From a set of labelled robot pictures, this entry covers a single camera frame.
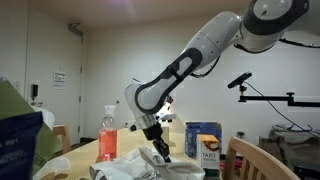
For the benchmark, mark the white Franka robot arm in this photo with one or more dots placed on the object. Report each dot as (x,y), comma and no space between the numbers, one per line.
(213,40)

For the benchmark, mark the beige cardboard carton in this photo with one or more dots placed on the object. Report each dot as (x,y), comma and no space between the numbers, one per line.
(165,134)

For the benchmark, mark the wooden chair back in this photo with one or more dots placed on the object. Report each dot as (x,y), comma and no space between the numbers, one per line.
(256,160)

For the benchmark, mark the dark blue chip bag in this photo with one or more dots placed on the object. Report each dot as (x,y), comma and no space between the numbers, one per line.
(16,146)

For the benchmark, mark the black door lock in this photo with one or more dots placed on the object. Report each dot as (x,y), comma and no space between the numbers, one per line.
(34,91)

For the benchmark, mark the blue Swiss Miss box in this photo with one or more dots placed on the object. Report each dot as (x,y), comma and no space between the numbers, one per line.
(193,140)

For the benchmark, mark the grey covered furniture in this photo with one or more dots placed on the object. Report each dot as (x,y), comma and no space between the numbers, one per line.
(290,146)

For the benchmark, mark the grey door closer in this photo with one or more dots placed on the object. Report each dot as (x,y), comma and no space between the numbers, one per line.
(75,30)

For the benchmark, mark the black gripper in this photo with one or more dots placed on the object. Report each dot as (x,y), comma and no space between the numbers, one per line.
(153,131)

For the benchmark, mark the wooden slat chair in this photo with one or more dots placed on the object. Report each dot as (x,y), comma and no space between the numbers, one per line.
(63,133)

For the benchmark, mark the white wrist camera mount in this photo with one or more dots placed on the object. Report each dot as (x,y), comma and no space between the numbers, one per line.
(166,117)

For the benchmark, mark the paper notice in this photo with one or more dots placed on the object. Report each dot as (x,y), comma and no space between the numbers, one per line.
(59,80)

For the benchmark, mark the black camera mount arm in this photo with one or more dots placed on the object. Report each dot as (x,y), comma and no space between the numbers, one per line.
(270,98)

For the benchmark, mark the spray bottle with pink liquid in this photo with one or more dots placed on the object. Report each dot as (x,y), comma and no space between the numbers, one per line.
(107,140)

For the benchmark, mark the black camera on mount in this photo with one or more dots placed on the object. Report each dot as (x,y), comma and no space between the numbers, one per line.
(240,80)

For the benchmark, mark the white light switch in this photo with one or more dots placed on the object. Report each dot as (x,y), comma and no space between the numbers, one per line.
(16,85)

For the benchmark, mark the white printed tote bag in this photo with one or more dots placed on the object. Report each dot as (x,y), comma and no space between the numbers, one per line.
(140,166)

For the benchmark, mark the white door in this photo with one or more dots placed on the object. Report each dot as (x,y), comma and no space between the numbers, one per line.
(68,110)

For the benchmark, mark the orange Tazo tea box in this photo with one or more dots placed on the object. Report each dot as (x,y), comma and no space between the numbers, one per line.
(208,156)

